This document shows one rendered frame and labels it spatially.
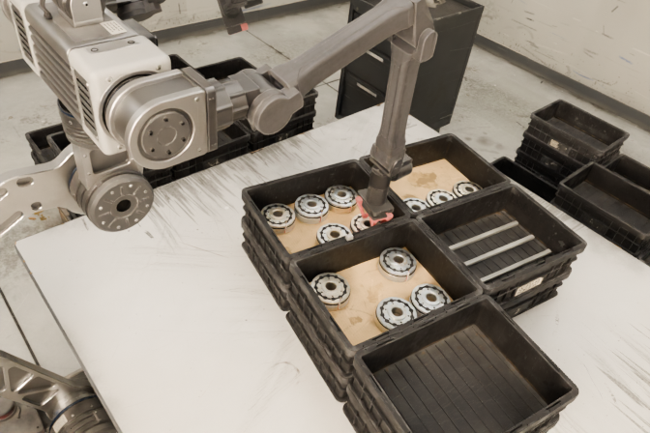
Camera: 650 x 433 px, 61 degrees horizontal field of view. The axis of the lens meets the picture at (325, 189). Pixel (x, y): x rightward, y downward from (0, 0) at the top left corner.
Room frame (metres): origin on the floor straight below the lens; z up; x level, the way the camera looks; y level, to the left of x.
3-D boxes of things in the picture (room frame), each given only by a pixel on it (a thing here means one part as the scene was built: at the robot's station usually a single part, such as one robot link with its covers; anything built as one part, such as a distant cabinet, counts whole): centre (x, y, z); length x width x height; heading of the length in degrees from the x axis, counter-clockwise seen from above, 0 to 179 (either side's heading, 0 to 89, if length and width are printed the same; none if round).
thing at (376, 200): (1.18, -0.14, 0.98); 0.10 x 0.07 x 0.07; 30
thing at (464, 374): (0.68, -0.35, 0.87); 0.40 x 0.30 x 0.11; 125
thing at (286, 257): (1.18, -0.01, 0.92); 0.40 x 0.30 x 0.02; 125
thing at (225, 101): (0.78, 0.20, 1.45); 0.09 x 0.08 x 0.12; 45
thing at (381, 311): (0.88, -0.22, 0.86); 0.10 x 0.10 x 0.01
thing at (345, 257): (0.93, -0.18, 0.87); 0.40 x 0.30 x 0.11; 125
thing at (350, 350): (0.93, -0.18, 0.92); 0.40 x 0.30 x 0.02; 125
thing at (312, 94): (2.35, 0.34, 0.37); 0.40 x 0.30 x 0.45; 136
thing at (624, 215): (1.87, -1.23, 0.37); 0.40 x 0.30 x 0.45; 45
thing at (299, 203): (1.24, 0.03, 0.86); 0.10 x 0.10 x 0.01
